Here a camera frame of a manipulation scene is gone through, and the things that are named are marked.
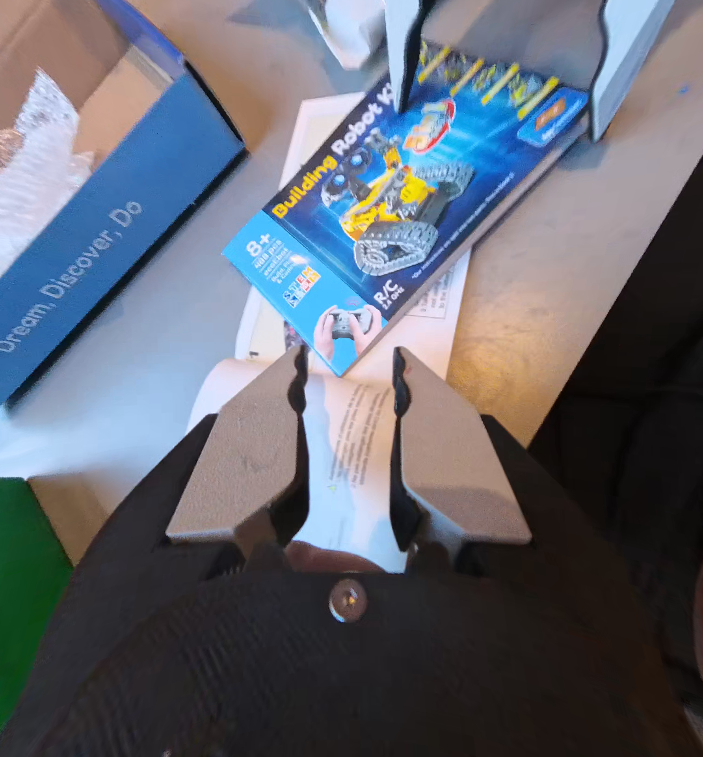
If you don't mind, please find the green bin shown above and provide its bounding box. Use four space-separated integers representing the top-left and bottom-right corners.
0 477 76 757

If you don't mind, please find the blue robot picture booklet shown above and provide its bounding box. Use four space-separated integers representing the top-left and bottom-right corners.
221 56 590 378

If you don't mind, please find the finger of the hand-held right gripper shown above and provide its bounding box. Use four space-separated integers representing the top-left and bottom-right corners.
383 0 438 114
588 0 679 144

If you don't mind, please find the clear bubble wrap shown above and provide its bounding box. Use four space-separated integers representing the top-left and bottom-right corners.
0 67 97 292

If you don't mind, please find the white instruction booklet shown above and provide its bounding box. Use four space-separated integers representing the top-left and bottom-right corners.
187 354 426 576

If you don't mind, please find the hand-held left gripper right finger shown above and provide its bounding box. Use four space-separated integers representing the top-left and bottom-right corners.
390 346 534 554

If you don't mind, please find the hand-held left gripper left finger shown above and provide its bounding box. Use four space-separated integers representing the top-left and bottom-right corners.
165 345 311 557

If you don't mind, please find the blue cardboard kit box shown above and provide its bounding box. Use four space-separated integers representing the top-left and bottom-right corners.
0 0 250 428

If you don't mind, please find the white charging instruction sheet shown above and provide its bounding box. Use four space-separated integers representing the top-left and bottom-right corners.
235 96 473 379

